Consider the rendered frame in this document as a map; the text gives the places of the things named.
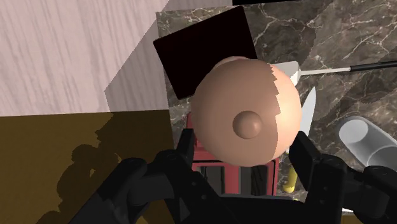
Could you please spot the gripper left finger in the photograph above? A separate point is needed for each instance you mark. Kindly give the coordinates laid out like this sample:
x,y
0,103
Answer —
x,y
145,183

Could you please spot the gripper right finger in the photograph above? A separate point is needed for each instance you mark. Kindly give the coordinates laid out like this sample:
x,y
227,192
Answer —
x,y
328,180

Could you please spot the peach round knobbed lid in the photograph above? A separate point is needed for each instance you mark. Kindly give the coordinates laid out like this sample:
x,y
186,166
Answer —
x,y
242,114

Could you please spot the grey cup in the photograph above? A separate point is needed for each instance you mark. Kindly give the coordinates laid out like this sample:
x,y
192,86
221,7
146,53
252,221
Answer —
x,y
363,139

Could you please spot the black flat square pad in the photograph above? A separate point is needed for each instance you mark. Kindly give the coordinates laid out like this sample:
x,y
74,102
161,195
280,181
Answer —
x,y
201,52

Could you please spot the red box with dark windows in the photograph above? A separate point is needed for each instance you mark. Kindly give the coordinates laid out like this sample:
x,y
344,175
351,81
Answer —
x,y
232,178

